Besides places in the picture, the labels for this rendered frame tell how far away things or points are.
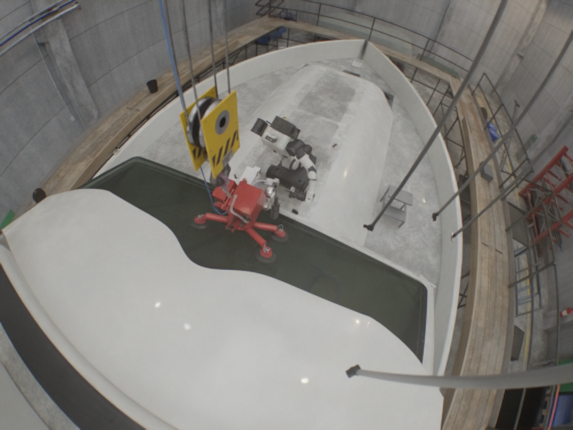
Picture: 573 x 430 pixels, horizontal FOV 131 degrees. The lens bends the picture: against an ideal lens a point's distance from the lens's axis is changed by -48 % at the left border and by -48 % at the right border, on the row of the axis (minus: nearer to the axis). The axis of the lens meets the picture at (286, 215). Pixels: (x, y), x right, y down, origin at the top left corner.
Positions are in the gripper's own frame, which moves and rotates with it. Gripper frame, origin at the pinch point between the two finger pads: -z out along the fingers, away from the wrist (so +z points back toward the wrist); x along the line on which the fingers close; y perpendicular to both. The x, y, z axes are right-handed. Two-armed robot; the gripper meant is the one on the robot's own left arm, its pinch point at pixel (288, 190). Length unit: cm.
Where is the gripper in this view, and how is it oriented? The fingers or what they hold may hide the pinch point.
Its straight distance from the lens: 246.1
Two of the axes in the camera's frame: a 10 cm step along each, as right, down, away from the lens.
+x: 4.2, -8.8, 2.2
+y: -0.5, -2.6, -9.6
